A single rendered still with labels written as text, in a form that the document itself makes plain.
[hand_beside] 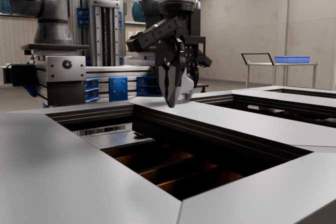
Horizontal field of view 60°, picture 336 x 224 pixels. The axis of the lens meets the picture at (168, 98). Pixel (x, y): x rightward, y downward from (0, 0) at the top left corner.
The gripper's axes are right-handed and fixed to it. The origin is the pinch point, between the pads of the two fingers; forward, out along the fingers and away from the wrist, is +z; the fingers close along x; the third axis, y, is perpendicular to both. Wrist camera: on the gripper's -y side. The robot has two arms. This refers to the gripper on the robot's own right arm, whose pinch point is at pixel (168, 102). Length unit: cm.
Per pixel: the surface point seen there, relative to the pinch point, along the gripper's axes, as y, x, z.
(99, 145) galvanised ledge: 3, 46, 21
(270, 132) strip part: 12.2, -16.8, 4.9
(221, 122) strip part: 10.5, -5.4, 4.9
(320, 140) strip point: 14.1, -25.4, 4.9
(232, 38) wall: 837, 729, -83
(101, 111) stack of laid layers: -3.4, 28.0, 6.0
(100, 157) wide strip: -20.2, -11.1, 4.9
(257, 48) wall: 830, 604, -40
